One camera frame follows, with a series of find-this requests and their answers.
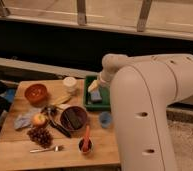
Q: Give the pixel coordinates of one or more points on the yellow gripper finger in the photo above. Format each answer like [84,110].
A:
[93,86]

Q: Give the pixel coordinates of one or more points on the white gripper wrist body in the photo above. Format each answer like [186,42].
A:
[104,79]

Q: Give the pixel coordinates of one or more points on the blue grey sponge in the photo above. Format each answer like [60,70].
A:
[95,96]

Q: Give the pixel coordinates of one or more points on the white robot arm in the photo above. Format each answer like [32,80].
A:
[141,88]

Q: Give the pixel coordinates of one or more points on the black block in bowl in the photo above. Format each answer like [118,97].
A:
[72,118]

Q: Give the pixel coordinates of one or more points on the purple bowl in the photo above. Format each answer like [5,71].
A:
[81,114]

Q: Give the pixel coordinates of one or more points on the red bowl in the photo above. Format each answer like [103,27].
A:
[36,93]

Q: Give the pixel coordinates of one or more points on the green plastic tray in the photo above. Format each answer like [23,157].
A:
[103,105]

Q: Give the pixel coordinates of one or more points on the white lidded jar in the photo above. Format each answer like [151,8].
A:
[70,83]

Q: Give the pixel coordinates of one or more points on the yellow banana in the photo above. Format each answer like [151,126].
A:
[61,99]

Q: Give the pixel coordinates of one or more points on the blue plastic cup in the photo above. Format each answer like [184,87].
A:
[105,119]

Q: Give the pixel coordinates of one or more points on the orange carrot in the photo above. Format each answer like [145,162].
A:
[85,146]

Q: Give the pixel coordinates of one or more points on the dark small cup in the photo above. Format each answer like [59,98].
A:
[90,147]

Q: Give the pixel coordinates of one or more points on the wooden table board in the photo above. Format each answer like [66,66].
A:
[15,146]

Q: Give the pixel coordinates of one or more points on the red yellow apple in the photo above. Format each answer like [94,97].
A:
[38,120]

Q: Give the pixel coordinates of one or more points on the bunch of dark grapes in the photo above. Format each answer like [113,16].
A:
[40,136]

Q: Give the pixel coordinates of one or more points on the light blue cloth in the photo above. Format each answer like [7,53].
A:
[24,120]

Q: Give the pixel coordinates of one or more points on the black handled tool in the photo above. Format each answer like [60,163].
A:
[50,112]

